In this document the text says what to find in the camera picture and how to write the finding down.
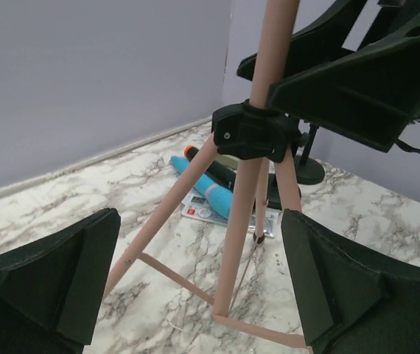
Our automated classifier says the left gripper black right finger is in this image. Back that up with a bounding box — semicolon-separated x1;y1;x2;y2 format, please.
281;209;420;353

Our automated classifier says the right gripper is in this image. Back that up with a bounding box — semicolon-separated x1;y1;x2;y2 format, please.
267;21;420;155

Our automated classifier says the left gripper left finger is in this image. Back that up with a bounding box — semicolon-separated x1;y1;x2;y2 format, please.
0;208;121;353

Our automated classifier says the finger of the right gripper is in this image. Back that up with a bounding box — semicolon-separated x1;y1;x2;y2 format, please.
236;0;380;84

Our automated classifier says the pink music stand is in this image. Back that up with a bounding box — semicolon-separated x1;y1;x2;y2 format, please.
104;1;308;350

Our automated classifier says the black microphone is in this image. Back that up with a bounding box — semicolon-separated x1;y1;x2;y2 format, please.
183;145;237;192

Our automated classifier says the blue toy microphone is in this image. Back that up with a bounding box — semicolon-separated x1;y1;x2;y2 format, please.
188;174;233;221

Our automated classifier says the white remote packet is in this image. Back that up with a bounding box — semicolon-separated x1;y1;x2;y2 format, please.
180;193;283;239

